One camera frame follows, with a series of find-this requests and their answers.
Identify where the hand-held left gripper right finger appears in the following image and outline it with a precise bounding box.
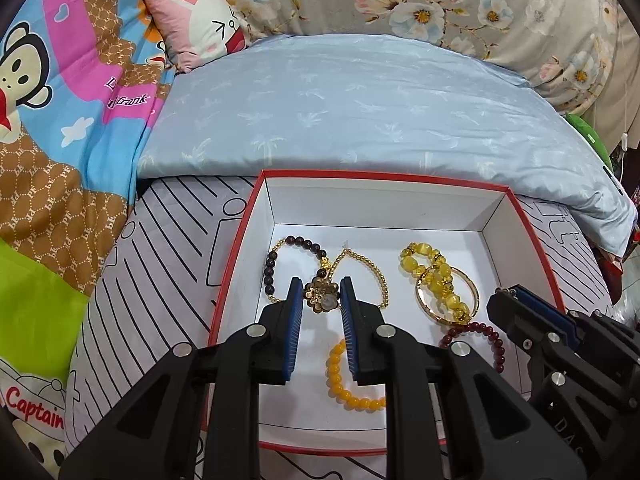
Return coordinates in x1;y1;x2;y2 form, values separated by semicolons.
341;276;587;480

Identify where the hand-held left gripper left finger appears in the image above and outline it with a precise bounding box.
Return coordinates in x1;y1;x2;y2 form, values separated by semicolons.
60;277;304;480

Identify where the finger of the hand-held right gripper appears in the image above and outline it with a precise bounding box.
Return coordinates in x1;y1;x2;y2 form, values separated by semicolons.
487;286;583;357
567;309;640;367

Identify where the dark red bead bracelet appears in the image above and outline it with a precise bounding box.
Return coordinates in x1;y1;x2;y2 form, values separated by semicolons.
439;322;507;372

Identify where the gold flower ornament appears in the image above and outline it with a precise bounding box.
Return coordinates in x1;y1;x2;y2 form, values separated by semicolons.
303;280;343;315

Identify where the opaque yellow bead bracelet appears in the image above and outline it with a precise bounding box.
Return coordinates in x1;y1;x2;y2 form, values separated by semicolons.
326;338;388;411

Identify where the small gold bead bracelet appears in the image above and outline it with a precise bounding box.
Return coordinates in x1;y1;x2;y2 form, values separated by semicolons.
330;249;391;311

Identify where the dark brown bead bracelet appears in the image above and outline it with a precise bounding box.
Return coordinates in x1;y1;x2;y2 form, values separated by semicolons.
264;236;331;306

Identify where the gold bangle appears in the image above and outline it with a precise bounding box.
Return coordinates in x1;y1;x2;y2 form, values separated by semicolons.
415;265;480;328

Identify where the translucent yellow crystal bracelet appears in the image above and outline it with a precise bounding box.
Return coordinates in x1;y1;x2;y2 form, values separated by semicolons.
399;242;476;322

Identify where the red cardboard box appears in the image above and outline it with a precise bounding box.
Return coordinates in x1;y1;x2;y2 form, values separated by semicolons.
200;170;568;457

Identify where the dark red cloth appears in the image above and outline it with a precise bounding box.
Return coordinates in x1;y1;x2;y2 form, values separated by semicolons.
597;230;640;306

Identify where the green object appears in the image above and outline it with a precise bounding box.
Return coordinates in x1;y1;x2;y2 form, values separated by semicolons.
567;112;613;171

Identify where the light blue quilt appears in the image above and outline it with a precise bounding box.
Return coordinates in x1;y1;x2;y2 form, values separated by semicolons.
137;35;636;256

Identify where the cartoon monkey blanket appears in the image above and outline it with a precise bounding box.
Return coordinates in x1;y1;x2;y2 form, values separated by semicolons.
0;0;201;480

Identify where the pink cartoon pillow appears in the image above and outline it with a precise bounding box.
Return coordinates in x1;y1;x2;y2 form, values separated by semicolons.
145;0;251;73

